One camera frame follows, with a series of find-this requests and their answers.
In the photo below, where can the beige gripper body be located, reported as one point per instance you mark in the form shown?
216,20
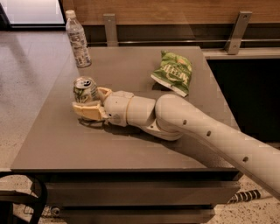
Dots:
116,107

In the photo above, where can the clear plastic water bottle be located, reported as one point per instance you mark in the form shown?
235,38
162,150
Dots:
78,41

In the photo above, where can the black chair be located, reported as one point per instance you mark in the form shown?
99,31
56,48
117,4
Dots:
10,197

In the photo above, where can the silver green 7up can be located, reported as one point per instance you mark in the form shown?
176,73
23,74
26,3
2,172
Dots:
85,90

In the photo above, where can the grey drawer cabinet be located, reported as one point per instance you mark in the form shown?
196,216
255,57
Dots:
141,197

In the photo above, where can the green chip bag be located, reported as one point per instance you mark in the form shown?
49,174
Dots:
174,72

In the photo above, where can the right metal bracket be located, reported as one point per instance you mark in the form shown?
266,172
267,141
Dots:
240,26

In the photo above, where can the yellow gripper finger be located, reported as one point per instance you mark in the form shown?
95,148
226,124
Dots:
90,110
103,93

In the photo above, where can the left metal bracket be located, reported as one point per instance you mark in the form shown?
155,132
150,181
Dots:
110,29

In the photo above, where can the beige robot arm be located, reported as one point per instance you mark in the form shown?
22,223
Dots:
170,117

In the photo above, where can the metal bracket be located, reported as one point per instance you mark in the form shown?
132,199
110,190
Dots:
110,29
240,26

